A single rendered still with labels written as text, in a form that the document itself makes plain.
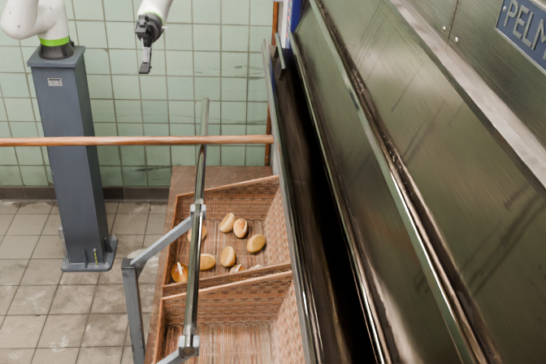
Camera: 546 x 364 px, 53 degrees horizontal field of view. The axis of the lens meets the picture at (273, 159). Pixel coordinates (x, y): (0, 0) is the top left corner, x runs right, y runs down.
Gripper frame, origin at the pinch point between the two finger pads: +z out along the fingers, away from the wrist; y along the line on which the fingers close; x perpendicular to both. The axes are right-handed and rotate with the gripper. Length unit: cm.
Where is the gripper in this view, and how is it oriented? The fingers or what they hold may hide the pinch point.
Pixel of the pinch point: (142, 52)
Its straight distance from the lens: 185.7
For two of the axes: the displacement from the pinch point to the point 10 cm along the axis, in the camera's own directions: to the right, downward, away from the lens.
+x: -9.9, 0.0, -1.0
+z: 0.9, 5.4, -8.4
